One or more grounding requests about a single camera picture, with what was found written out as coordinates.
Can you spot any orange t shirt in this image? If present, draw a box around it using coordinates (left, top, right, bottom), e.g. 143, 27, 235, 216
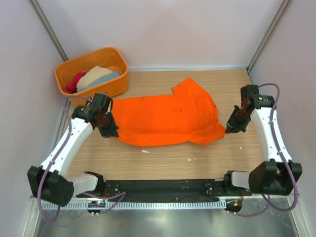
112, 78, 225, 147

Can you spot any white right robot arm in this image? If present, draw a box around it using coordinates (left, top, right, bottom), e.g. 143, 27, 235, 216
222, 84, 303, 196

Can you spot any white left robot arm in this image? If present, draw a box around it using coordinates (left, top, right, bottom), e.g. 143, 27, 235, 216
27, 93, 118, 207

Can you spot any red crumpled shirt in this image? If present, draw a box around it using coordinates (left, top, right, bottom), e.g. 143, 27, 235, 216
65, 72, 86, 94

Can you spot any blue grey folded shirt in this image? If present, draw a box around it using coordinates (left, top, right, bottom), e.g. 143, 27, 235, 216
80, 71, 120, 92

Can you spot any beige folded shirt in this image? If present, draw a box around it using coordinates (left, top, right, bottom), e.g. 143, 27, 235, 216
77, 66, 113, 92

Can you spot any orange plastic bin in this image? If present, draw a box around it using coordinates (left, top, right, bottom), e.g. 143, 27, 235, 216
55, 47, 129, 106

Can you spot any white slotted cable duct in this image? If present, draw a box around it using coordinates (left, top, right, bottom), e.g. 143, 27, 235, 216
41, 200, 227, 210

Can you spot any aluminium frame rail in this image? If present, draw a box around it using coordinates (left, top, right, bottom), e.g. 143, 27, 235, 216
30, 190, 301, 201

